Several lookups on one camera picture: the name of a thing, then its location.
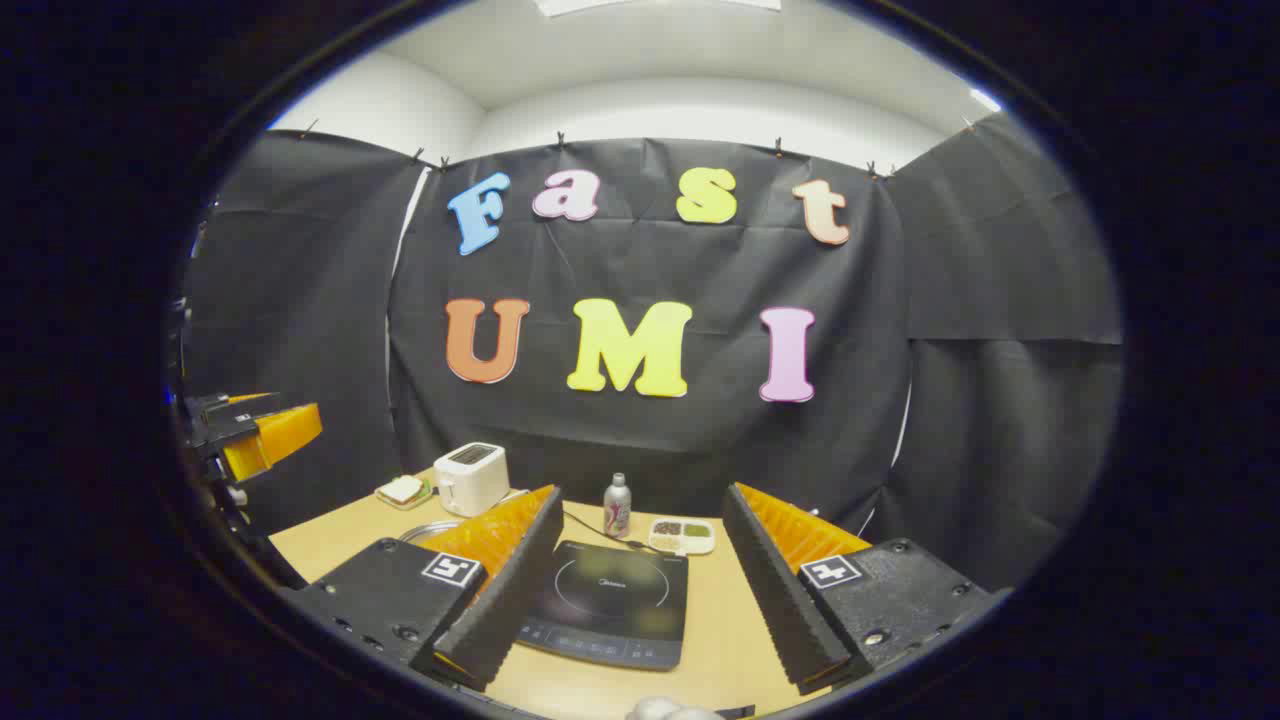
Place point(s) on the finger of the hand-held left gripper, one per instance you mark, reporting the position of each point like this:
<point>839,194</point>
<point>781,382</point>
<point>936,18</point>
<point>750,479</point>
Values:
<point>235,407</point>
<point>275,438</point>

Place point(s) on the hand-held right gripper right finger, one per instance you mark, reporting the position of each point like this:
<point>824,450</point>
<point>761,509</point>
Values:
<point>775,590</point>

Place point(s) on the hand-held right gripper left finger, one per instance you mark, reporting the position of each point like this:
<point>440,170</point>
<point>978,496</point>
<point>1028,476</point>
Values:
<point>510,590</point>

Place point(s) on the stainless steel pot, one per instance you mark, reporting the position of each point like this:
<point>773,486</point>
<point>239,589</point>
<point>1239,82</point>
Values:
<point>430,530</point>

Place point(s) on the black induction cooktop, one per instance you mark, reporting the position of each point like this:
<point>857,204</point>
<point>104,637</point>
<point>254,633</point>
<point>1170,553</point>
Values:
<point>610,600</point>

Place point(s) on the white divided tray of grains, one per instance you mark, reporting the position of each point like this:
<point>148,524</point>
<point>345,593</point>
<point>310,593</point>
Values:
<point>682,537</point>

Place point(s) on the white toaster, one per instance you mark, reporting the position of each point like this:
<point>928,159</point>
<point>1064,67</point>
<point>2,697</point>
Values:
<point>472,482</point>

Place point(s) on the small cream plate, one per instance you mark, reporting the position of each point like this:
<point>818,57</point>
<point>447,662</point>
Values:
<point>385,498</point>

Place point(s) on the silver patterned drink bottle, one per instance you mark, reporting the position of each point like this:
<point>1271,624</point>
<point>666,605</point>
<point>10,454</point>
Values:
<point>617,510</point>

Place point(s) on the toast sandwich with lettuce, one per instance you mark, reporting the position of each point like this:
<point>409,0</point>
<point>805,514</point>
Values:
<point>402,489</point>

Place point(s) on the ceiling light panel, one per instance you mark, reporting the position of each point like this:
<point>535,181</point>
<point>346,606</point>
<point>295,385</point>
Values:
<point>650,4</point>

